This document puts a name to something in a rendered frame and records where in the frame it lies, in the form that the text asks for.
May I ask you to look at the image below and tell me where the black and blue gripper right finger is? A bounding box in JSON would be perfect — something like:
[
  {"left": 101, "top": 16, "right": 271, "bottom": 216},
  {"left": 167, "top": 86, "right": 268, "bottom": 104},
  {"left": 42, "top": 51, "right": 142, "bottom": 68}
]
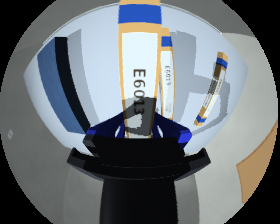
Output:
[{"left": 152, "top": 112, "right": 192, "bottom": 149}]

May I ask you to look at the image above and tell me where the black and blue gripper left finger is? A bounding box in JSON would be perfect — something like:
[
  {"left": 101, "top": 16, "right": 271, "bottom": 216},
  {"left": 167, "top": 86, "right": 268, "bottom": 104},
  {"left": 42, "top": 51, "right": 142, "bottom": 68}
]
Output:
[{"left": 86, "top": 111, "right": 126, "bottom": 138}]

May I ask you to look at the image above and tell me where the tan rectangular box with blue bands and white label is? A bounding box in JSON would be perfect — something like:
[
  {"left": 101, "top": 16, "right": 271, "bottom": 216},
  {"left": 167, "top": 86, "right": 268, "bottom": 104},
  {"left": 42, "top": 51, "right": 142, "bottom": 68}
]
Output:
[{"left": 118, "top": 0, "right": 162, "bottom": 138}]

